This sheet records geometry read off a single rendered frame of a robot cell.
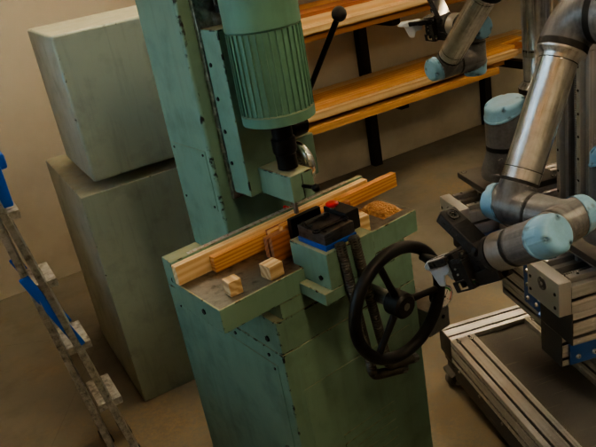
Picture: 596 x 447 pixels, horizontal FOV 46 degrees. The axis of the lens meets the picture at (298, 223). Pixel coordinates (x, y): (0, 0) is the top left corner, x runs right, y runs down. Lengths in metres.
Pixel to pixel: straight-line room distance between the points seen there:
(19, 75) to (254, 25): 2.45
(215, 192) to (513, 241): 0.85
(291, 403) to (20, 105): 2.57
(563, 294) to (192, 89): 1.00
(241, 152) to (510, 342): 1.21
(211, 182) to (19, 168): 2.21
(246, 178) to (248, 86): 0.27
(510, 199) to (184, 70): 0.84
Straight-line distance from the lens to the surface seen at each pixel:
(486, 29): 2.33
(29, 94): 3.89
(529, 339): 2.51
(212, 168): 1.82
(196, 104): 1.77
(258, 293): 1.54
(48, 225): 4.05
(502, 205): 1.41
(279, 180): 1.70
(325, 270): 1.53
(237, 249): 1.67
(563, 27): 1.45
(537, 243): 1.25
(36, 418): 3.05
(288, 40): 1.58
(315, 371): 1.73
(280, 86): 1.58
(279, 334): 1.62
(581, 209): 1.35
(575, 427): 2.18
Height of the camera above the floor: 1.63
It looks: 24 degrees down
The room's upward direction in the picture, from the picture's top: 10 degrees counter-clockwise
